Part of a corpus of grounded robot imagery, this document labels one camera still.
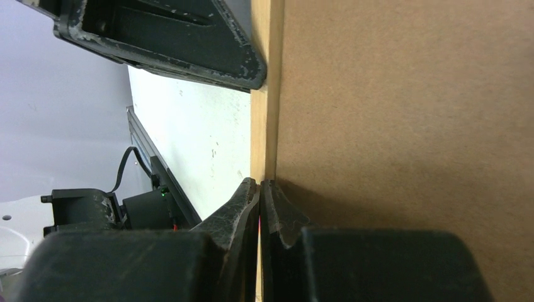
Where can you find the brown backing board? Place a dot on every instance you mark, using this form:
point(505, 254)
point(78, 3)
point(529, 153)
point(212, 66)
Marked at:
point(415, 114)

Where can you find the wooden picture frame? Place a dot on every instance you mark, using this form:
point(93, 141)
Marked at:
point(267, 19)

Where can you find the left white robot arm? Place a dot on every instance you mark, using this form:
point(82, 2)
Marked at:
point(24, 223)

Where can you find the aluminium rail front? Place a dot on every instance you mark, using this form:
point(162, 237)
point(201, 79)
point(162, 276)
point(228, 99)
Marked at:
point(162, 179)

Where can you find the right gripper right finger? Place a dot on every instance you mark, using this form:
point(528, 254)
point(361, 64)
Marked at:
point(304, 262)

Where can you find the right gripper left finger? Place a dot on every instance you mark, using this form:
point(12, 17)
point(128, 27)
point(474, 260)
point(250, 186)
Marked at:
point(214, 261)

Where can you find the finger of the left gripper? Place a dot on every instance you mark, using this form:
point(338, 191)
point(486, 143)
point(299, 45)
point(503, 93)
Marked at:
point(198, 41)

